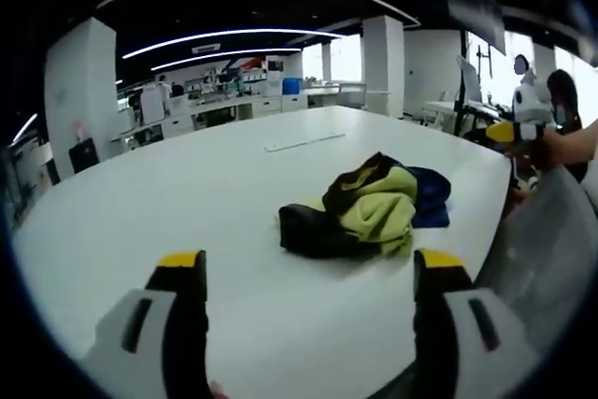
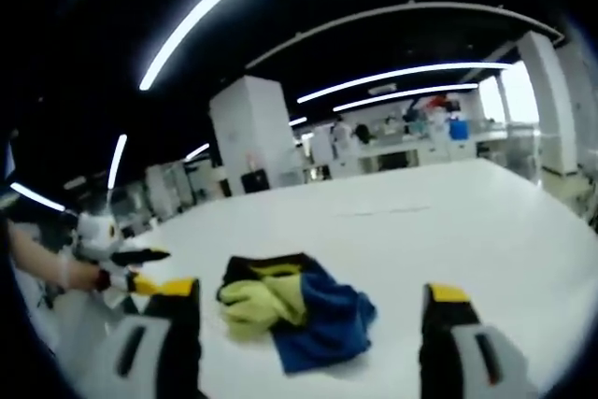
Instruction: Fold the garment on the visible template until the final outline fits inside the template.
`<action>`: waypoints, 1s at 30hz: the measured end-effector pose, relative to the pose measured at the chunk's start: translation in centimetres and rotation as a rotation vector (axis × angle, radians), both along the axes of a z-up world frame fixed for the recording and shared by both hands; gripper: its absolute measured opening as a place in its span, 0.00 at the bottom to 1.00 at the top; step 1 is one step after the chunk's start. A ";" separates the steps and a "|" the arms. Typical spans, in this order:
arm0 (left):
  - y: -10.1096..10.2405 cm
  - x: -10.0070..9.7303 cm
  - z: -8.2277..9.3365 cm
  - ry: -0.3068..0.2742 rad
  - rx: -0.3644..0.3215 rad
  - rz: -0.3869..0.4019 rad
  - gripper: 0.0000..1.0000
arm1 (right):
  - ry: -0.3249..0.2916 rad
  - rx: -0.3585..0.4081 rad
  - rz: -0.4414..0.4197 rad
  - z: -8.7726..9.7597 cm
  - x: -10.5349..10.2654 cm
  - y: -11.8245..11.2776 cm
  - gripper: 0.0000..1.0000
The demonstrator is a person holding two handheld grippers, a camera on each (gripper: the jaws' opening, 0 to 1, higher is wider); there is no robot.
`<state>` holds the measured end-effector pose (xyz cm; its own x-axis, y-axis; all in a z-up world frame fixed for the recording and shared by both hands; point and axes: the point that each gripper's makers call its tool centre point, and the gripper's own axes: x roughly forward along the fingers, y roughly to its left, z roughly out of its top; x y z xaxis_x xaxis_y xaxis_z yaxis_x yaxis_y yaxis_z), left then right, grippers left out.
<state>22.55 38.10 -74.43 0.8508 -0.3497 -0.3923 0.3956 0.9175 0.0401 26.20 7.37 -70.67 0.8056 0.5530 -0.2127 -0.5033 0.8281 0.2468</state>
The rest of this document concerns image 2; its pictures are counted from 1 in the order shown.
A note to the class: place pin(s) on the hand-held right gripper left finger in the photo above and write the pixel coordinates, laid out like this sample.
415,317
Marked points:
154,352

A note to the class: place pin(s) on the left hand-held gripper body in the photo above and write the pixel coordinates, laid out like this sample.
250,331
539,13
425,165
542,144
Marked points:
95,235

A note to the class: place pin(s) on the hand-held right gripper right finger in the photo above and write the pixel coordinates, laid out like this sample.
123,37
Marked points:
467,347

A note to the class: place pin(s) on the blue yellow black garment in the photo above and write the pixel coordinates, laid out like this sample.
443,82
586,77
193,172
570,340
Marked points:
308,319

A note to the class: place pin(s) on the person's left hand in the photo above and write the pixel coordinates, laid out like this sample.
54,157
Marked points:
79,275

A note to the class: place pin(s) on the short ceiling light strip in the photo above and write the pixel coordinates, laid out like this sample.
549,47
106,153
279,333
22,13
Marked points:
297,121
117,161
197,151
37,196

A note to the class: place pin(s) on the black box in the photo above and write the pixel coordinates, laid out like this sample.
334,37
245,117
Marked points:
255,182

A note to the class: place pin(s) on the wide white pillar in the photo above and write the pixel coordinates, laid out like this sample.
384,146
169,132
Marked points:
247,132

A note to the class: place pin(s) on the blue container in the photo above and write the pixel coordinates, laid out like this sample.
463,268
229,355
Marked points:
459,129

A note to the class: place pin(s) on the long ceiling light strip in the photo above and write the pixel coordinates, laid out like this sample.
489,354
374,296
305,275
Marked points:
397,75
402,96
205,11

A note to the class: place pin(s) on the narrow white pillar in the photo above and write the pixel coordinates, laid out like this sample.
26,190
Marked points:
549,104

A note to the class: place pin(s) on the grey ceiling rail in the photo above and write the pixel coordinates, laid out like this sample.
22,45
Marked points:
397,13

